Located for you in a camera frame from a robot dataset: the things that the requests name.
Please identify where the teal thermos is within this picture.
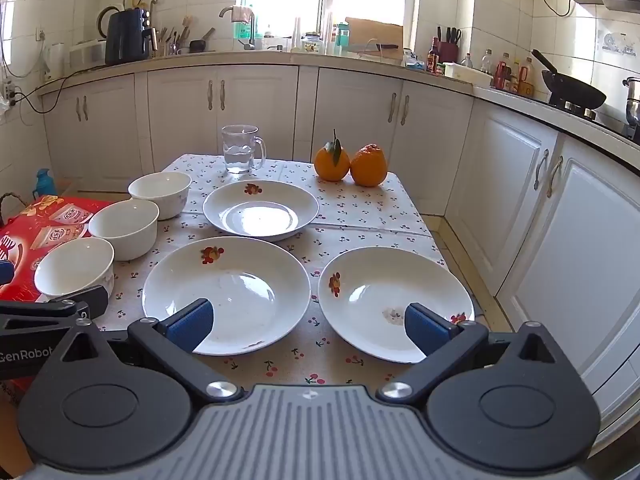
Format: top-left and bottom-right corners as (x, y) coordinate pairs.
(34, 168), (58, 197)

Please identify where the green dish soap bottle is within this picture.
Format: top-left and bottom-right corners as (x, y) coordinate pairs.
(235, 7), (255, 41)

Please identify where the black air fryer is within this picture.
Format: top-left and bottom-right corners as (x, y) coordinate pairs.
(105, 8), (153, 65)

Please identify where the clear glass mug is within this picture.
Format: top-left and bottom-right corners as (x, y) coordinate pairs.
(221, 125), (267, 175)

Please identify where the plain orange fruit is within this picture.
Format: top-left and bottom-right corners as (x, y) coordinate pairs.
(350, 143), (389, 188)

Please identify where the brown cutting board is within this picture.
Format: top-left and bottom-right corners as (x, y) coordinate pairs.
(345, 17), (405, 51)

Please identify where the gas stove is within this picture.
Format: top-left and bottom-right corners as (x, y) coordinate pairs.
(547, 100), (640, 141)

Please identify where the kitchen countertop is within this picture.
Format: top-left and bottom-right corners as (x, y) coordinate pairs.
(37, 49), (640, 176)

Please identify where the black wok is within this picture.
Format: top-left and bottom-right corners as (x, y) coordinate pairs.
(531, 49), (607, 110)

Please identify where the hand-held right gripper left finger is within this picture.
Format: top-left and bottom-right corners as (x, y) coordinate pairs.
(47, 298), (243, 404)

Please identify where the red printed gift box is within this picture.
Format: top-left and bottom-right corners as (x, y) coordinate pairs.
(0, 195), (115, 306)

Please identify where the yellow oil bottle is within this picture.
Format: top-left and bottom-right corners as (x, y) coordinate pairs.
(517, 56), (536, 97)

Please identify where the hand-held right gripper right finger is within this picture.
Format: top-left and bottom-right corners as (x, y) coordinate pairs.
(377, 302), (583, 405)

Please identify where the white ceramic bowl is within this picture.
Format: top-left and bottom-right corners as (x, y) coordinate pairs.
(88, 200), (160, 262)
(128, 171), (192, 221)
(34, 237), (116, 301)

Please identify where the wicker basket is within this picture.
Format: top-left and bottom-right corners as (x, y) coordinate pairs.
(0, 192), (31, 226)

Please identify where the utensil holder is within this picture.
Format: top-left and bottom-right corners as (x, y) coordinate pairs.
(152, 15), (193, 56)

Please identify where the orange with green leaf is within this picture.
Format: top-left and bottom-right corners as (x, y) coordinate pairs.
(314, 130), (351, 182)

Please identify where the steel pot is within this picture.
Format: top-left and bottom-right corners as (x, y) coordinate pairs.
(622, 77), (640, 126)

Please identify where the red knife block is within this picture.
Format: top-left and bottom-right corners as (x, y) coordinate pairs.
(436, 26), (462, 63)

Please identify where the chrome faucet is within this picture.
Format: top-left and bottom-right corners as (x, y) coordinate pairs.
(219, 6), (257, 51)

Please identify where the small black pot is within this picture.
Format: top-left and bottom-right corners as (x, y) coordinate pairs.
(189, 27), (217, 53)

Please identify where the cherry print tablecloth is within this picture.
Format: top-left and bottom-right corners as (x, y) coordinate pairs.
(92, 153), (476, 396)

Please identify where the white plate with fruit print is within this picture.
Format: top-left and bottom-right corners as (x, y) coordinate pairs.
(142, 236), (312, 357)
(318, 246), (475, 364)
(202, 180), (320, 242)

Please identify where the white rectangular container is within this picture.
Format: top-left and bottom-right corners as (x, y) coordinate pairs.
(444, 62), (493, 86)

